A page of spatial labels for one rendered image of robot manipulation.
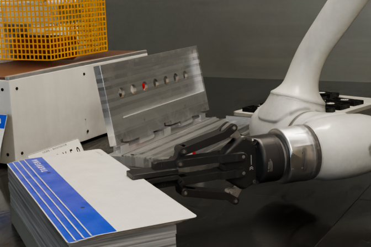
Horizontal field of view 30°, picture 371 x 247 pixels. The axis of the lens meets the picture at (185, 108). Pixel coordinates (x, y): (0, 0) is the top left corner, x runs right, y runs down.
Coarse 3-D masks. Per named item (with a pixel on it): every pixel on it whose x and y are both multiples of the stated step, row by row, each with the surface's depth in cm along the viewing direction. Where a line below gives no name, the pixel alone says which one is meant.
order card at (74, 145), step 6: (60, 144) 141; (66, 144) 142; (72, 144) 144; (78, 144) 145; (42, 150) 136; (48, 150) 137; (54, 150) 139; (60, 150) 140; (66, 150) 142; (72, 150) 143; (78, 150) 145; (30, 156) 133; (36, 156) 134; (42, 156) 135
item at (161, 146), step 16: (176, 128) 172; (192, 128) 171; (208, 128) 171; (128, 144) 151; (144, 144) 156; (160, 144) 155; (176, 144) 155; (224, 144) 152; (128, 160) 146; (144, 160) 144
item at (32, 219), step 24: (24, 192) 99; (24, 216) 101; (48, 216) 85; (24, 240) 103; (48, 240) 86; (72, 240) 76; (96, 240) 77; (120, 240) 78; (144, 240) 79; (168, 240) 81
